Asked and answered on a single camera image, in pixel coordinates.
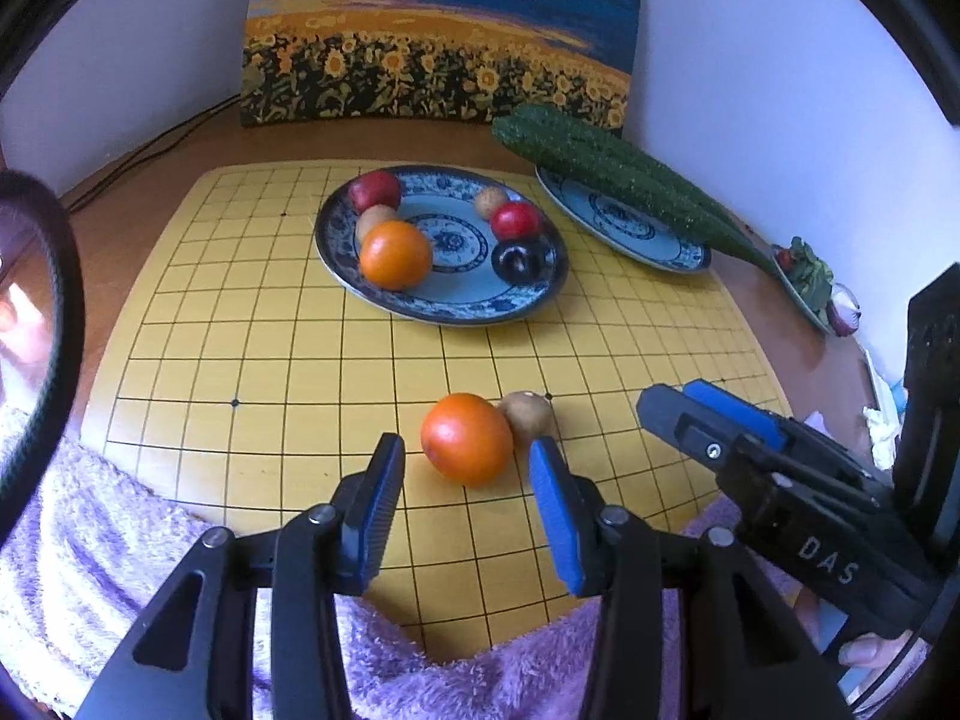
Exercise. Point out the purple fleece sleeve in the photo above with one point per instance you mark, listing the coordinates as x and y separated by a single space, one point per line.
94 545

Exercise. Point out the black round lens rim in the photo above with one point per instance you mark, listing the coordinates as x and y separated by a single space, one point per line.
24 469

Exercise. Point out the green cucumber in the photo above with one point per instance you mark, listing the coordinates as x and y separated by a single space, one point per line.
637 142
599 160

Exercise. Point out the front green cucumber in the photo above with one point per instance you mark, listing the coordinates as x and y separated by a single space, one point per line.
599 160

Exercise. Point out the black camera mount box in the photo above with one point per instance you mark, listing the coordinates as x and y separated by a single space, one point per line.
925 474

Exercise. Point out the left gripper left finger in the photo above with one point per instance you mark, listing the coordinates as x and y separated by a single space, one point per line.
190 654

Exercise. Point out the blue white plate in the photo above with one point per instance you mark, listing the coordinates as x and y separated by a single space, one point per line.
623 228
464 288

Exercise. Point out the tan longan front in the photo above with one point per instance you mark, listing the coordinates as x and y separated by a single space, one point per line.
529 415

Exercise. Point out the right hand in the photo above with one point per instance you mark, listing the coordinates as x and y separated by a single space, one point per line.
867 650

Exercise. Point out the black plum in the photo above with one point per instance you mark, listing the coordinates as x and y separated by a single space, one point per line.
520 261

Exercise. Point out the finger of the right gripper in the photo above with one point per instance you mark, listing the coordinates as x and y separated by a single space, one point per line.
690 423
750 412

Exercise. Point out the orange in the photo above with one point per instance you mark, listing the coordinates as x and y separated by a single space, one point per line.
395 255
467 439

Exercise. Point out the tan longan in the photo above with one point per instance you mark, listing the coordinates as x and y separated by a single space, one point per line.
488 200
371 218
529 415

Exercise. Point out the sunflower field painting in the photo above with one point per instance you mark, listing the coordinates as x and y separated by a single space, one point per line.
456 60

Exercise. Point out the tan longan on plate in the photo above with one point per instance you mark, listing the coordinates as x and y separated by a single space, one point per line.
488 200

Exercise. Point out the vegetable dish at edge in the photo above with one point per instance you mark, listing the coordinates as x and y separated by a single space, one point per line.
828 305

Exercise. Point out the dark red plum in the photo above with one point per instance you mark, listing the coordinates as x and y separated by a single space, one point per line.
373 189

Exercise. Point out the rear green cucumber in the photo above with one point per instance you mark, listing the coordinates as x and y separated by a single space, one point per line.
637 142

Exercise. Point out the yellow go board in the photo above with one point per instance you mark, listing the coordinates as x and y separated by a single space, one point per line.
242 381

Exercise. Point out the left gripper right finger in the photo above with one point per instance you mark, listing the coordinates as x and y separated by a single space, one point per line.
743 653

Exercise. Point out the right blue white plate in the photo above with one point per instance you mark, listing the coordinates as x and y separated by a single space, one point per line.
623 228

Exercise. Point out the red apple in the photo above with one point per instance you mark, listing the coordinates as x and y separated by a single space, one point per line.
515 220

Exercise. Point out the left blue white plate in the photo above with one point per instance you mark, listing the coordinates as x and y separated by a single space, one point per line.
464 288

